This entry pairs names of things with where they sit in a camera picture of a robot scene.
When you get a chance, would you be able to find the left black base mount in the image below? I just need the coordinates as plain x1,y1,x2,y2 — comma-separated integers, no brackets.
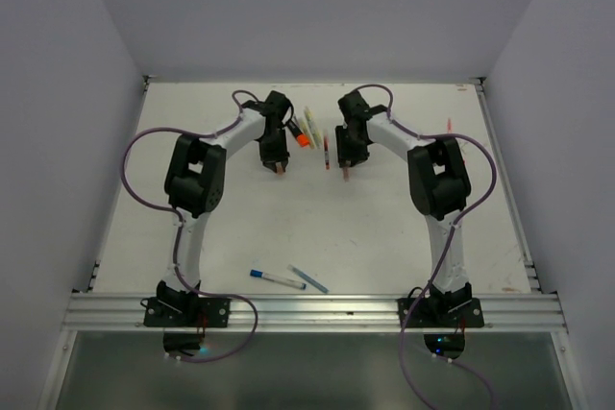
140,281,231,328

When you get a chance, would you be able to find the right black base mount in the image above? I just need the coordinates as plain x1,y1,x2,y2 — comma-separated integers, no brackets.
396,282,485,328

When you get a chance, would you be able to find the black orange highlighter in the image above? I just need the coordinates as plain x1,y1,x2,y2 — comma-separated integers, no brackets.
287,121,309,148

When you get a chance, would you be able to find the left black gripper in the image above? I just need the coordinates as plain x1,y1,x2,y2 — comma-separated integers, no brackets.
258,127,289,172

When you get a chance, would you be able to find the red ink pen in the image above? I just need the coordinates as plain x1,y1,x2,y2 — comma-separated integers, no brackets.
322,130,331,170

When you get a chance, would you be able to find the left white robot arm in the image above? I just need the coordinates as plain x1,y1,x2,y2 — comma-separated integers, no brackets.
157,90,293,326

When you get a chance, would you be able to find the blue cap white marker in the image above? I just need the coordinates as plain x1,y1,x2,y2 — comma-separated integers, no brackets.
249,269,307,291

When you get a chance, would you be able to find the yellow pen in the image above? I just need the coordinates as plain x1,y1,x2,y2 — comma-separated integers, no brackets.
298,117,315,149
304,107,322,149

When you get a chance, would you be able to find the aluminium front rail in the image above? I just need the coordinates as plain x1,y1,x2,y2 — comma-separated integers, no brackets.
61,293,567,333

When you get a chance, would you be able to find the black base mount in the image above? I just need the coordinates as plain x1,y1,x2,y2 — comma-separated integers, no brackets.
140,281,231,328
396,282,485,328

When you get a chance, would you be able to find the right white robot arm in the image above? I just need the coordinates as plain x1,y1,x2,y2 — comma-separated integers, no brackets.
335,89,472,326

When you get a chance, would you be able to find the light blue pen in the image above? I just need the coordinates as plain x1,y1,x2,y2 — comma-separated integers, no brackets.
287,265,330,294

